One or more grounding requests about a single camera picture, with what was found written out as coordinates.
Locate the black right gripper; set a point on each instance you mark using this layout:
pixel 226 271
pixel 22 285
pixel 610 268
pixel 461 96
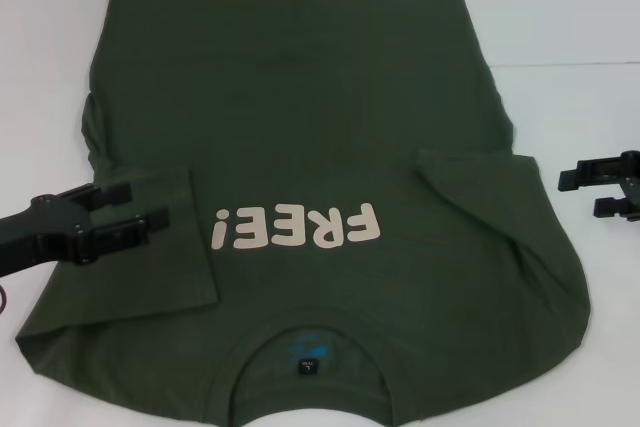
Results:
pixel 633 187

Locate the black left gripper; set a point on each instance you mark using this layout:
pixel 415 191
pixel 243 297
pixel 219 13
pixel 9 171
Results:
pixel 40 234

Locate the dark green FREE! t-shirt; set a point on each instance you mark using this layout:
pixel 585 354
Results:
pixel 300 122

